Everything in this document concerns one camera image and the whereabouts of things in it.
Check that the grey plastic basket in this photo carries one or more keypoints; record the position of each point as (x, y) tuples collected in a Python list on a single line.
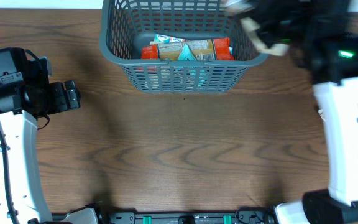
[(129, 25)]

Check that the orange cookie package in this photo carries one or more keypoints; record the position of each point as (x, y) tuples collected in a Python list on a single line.
[(152, 52)]

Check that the beige snack bag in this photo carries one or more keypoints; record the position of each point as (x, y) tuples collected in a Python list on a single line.
[(320, 112)]

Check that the beige cookie bag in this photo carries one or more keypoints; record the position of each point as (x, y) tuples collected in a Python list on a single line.
[(263, 41)]

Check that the Kleenex tissue multipack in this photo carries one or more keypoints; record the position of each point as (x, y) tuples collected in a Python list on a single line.
[(174, 44)]

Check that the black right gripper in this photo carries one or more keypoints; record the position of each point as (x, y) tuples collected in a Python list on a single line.
[(268, 35)]

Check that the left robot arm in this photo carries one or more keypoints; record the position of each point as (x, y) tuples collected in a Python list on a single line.
[(21, 196)]

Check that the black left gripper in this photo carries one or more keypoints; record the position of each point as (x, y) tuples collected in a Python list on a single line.
[(60, 97)]

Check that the teal snack wrapper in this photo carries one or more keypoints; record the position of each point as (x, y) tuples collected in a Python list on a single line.
[(186, 54)]

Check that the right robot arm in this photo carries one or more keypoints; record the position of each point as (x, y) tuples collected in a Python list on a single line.
[(330, 53)]

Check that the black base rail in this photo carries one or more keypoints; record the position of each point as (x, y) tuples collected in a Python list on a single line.
[(243, 215)]

